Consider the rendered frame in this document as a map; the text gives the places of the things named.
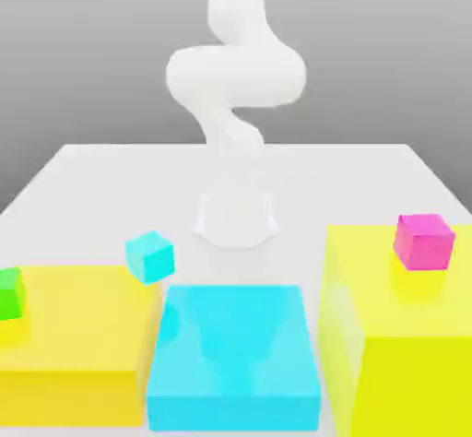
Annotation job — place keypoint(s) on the small green cube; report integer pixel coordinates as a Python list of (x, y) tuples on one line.
[(9, 294)]

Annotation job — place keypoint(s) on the small cyan cube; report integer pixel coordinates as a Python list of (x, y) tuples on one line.
[(150, 257)]

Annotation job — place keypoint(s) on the large lemon-yellow box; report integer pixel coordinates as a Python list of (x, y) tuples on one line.
[(405, 333)]

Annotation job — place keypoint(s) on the large cyan box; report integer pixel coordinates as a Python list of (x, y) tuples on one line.
[(232, 356)]

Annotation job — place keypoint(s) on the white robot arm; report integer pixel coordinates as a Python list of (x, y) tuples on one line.
[(236, 75)]

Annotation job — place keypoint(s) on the small pink cube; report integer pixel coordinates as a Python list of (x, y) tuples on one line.
[(424, 242)]

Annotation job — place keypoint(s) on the large orange-yellow box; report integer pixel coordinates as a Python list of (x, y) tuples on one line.
[(73, 333)]

